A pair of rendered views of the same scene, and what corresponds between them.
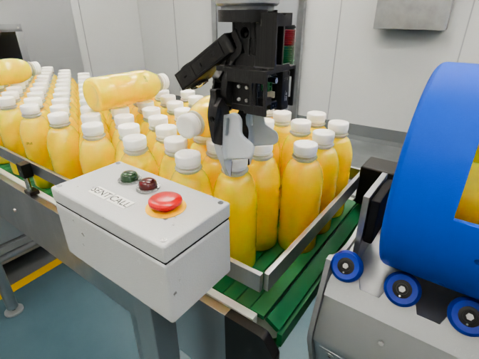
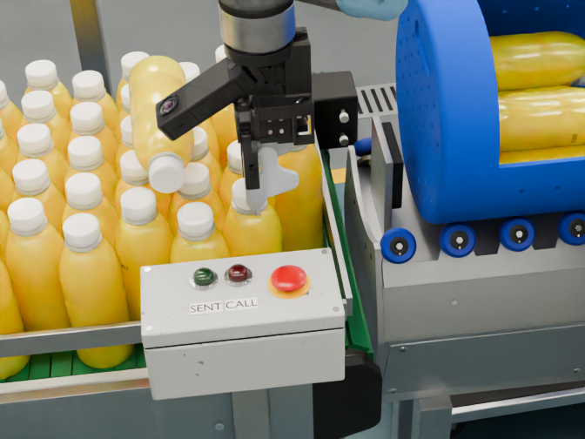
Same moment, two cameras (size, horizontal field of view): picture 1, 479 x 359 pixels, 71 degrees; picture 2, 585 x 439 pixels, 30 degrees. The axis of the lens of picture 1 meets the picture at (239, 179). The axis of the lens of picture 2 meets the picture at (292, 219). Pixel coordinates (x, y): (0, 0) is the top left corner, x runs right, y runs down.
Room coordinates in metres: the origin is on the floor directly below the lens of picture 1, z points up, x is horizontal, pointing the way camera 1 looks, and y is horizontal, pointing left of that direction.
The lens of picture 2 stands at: (-0.29, 0.60, 1.87)
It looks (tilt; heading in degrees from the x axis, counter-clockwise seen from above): 41 degrees down; 319
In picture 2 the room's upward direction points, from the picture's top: 2 degrees counter-clockwise
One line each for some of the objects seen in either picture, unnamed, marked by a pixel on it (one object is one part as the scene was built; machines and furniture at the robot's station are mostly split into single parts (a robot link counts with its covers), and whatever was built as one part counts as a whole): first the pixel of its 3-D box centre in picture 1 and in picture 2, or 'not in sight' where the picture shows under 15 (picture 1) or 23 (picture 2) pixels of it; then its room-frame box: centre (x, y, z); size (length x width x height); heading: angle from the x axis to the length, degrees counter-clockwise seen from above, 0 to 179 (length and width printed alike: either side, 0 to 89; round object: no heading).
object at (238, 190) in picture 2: (234, 160); (249, 192); (0.46, 0.01, 1.09); 0.04 x 0.04 x 0.02
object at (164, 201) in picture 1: (165, 202); (288, 280); (0.31, 0.08, 1.11); 0.04 x 0.04 x 0.01
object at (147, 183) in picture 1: (147, 184); (238, 273); (0.35, 0.11, 1.11); 0.02 x 0.02 x 0.01
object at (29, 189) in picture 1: (28, 178); not in sight; (0.70, 0.50, 0.94); 0.03 x 0.02 x 0.08; 54
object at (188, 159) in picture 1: (187, 158); (195, 218); (0.46, 0.08, 1.09); 0.04 x 0.04 x 0.02
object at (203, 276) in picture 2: (129, 176); (203, 276); (0.37, 0.14, 1.11); 0.02 x 0.02 x 0.01
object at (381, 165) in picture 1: (376, 186); (330, 116); (0.64, -0.30, 0.95); 0.10 x 0.07 x 0.10; 144
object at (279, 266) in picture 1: (325, 216); (325, 198); (0.50, -0.15, 0.96); 0.40 x 0.01 x 0.03; 144
